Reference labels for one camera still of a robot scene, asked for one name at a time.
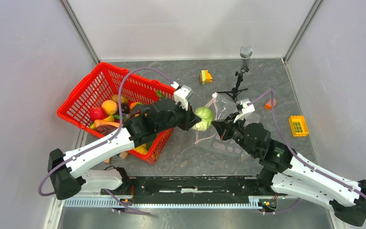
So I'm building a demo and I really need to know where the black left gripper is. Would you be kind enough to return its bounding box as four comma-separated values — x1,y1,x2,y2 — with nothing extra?
157,100,201,134

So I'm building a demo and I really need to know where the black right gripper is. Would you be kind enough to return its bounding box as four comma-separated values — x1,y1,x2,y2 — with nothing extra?
211,112,257,157

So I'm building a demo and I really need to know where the green toy cabbage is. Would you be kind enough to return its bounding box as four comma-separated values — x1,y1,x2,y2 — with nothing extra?
192,107,214,132

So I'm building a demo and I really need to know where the clear zip top bag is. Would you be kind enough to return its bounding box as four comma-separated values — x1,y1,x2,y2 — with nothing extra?
194,92,249,158

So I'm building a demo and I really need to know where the yellow toy banana bunch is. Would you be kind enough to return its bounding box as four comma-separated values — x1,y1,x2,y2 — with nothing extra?
133,144,149,156

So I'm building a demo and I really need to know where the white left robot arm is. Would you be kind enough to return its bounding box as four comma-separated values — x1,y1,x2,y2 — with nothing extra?
44,98,201,200

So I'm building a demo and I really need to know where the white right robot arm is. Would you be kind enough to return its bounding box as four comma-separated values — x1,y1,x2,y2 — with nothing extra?
212,117,366,227

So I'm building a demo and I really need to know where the black mini tripod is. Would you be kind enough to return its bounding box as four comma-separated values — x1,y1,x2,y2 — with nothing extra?
217,67,249,102

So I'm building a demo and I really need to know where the yellow green toy block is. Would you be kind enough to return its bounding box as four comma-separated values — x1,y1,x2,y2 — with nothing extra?
199,70,213,85

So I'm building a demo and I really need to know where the orange toy slice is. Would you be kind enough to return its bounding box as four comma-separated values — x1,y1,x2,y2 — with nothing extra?
264,98,277,110

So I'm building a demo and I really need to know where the wooden toy block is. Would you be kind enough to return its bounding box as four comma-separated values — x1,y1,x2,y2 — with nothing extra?
119,152,130,160
103,157,112,164

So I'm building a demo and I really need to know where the yellow toy crate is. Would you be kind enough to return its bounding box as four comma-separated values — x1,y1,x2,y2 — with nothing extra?
288,115,309,137

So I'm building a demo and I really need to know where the grey microphone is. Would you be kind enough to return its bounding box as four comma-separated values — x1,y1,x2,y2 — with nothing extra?
239,45,253,68

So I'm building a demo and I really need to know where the orange toy fruit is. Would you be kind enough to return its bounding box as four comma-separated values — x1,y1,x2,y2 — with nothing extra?
111,94,129,104

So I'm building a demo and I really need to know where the peach toy fruit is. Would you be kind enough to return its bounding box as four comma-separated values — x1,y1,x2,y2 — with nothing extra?
102,100,118,115

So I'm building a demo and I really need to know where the brown toy meat slice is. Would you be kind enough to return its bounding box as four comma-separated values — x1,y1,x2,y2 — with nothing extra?
94,120,120,135

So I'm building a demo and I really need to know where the red plastic shopping basket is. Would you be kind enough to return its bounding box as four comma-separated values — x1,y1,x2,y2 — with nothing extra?
57,62,185,166

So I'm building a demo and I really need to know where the red toy apple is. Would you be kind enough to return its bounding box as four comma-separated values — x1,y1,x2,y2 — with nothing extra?
89,106,108,122

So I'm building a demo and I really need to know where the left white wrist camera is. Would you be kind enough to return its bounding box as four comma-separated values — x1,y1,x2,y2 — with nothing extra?
171,82,193,111

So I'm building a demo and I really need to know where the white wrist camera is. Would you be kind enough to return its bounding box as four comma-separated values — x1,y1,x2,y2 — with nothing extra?
171,82,193,111
234,99,255,123

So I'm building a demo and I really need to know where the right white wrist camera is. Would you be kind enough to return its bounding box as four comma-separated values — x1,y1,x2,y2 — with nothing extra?
234,99,255,123

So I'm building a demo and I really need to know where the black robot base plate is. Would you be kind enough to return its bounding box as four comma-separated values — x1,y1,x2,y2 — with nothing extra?
110,176,275,204

